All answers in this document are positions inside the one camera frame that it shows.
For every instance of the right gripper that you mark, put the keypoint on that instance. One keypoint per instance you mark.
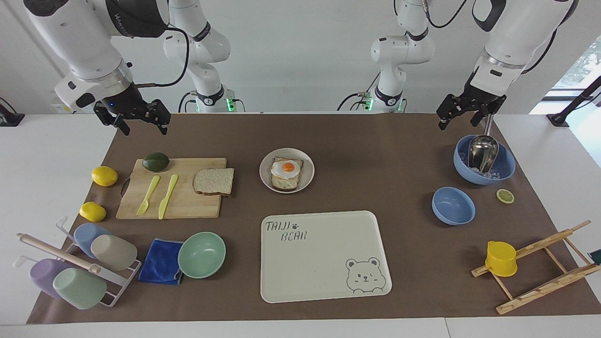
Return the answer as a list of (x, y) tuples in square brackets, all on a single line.
[(126, 101)]

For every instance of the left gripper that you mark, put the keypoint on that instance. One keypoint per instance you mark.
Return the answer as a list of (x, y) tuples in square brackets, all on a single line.
[(486, 102)]

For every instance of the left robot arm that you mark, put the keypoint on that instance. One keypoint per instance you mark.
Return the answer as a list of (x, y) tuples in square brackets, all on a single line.
[(516, 33)]

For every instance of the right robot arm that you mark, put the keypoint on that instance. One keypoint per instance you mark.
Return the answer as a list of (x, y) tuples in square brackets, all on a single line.
[(70, 37)]

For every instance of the white round plate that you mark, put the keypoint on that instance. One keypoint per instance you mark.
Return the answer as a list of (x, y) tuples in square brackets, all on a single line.
[(307, 176)]

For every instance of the metal scoop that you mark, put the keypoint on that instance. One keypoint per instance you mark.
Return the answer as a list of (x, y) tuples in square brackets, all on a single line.
[(483, 152)]

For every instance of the dark green avocado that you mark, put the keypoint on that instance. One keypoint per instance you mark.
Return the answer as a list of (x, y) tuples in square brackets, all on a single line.
[(156, 161)]

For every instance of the ice cube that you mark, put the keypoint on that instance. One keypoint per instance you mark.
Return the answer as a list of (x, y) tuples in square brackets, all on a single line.
[(475, 172), (493, 175)]

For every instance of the large blue bowl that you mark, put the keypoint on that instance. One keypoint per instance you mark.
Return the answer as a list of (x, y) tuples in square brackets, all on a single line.
[(506, 164)]

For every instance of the yellow lemon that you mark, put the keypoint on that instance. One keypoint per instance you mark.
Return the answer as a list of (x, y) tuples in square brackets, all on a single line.
[(104, 176), (92, 211)]

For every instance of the yellow-green plastic fork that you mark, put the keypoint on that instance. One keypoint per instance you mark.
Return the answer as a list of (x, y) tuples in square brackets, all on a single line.
[(149, 192)]

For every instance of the yellow-green plastic knife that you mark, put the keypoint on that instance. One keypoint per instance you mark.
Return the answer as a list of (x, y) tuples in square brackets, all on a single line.
[(167, 197)]

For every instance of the lemon slice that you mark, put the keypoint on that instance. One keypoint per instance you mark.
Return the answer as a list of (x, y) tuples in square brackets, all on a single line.
[(505, 195)]

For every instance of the small blue bowl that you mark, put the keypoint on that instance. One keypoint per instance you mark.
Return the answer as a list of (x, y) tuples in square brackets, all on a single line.
[(453, 205)]

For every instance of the wooden cutting board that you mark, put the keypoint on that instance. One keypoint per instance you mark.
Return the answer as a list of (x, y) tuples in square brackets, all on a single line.
[(183, 202)]

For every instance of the bread slice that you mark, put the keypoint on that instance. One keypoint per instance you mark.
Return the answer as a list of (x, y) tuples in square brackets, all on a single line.
[(213, 181)]

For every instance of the black stand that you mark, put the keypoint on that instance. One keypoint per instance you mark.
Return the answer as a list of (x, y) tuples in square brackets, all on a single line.
[(10, 117), (575, 101)]

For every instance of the window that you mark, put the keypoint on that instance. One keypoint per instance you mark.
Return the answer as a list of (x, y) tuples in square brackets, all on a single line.
[(580, 65)]

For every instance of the blue cup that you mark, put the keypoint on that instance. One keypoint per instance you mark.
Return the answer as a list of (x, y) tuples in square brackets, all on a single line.
[(83, 234)]

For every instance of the beige cup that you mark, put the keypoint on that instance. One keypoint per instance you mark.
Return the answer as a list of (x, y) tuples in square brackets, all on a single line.
[(114, 252)]

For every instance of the blue cloth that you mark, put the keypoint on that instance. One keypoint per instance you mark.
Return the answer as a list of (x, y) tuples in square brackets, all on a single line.
[(159, 263)]

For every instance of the yellow cup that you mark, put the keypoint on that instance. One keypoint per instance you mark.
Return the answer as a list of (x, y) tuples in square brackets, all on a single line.
[(500, 258)]

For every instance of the green bowl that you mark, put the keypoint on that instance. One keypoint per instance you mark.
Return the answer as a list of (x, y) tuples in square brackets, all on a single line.
[(202, 255)]

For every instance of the fried egg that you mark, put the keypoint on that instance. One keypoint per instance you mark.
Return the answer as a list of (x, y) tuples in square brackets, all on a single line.
[(286, 168)]

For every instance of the toast slice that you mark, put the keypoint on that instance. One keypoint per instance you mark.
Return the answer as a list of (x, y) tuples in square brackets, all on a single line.
[(284, 184)]

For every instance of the green cup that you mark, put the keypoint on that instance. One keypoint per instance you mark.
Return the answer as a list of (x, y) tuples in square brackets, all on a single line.
[(80, 288)]

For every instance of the purple cup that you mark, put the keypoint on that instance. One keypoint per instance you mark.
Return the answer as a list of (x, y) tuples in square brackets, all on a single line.
[(43, 274)]

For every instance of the wooden folding rack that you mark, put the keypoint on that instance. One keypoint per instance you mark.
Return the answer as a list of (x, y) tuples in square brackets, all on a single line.
[(540, 286)]

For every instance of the dark green object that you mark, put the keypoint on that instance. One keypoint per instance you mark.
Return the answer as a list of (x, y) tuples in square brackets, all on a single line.
[(596, 257)]

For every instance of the cream tray with bear print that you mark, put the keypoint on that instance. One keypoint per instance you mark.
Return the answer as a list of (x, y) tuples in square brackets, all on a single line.
[(319, 263)]

